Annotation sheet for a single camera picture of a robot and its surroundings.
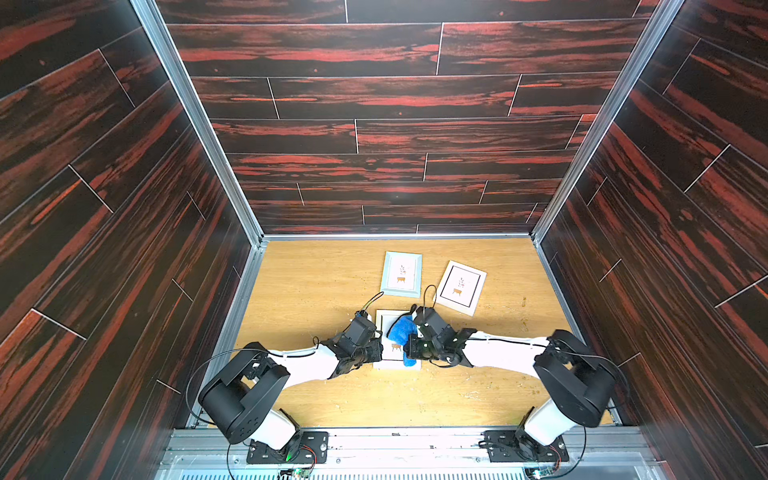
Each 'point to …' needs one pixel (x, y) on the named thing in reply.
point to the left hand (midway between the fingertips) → (382, 349)
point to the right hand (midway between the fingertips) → (407, 344)
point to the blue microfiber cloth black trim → (399, 332)
